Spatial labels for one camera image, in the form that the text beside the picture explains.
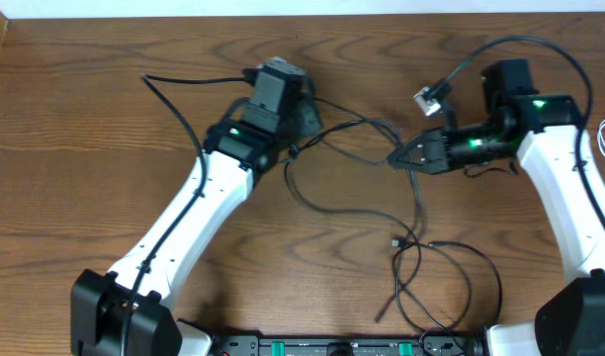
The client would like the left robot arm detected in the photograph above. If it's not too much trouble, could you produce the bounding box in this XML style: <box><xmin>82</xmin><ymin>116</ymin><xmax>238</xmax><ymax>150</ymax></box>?
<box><xmin>70</xmin><ymin>57</ymin><xmax>321</xmax><ymax>355</ymax></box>

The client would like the left camera black cable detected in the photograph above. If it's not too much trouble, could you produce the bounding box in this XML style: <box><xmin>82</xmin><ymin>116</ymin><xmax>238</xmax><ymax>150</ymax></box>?
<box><xmin>119</xmin><ymin>73</ymin><xmax>257</xmax><ymax>356</ymax></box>

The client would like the black USB cable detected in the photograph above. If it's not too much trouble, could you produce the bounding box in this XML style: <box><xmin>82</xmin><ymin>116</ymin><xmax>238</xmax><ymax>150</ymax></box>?
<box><xmin>282</xmin><ymin>96</ymin><xmax>475</xmax><ymax>337</ymax></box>

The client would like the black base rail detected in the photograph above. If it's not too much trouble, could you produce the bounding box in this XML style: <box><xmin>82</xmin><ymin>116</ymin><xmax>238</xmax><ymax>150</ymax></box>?
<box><xmin>206</xmin><ymin>328</ymin><xmax>489</xmax><ymax>356</ymax></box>

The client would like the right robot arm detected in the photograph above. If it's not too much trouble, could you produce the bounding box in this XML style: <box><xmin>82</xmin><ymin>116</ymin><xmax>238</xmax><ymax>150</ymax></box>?
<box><xmin>388</xmin><ymin>59</ymin><xmax>605</xmax><ymax>355</ymax></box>

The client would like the right camera black cable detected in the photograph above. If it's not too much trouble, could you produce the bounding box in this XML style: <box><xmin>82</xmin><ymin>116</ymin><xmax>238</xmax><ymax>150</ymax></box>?
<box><xmin>430</xmin><ymin>35</ymin><xmax>605</xmax><ymax>258</ymax></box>

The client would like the camera black cable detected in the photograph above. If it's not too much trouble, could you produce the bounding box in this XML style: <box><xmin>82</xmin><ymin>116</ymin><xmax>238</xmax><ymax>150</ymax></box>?
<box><xmin>430</xmin><ymin>35</ymin><xmax>605</xmax><ymax>258</ymax></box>
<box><xmin>119</xmin><ymin>73</ymin><xmax>257</xmax><ymax>356</ymax></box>

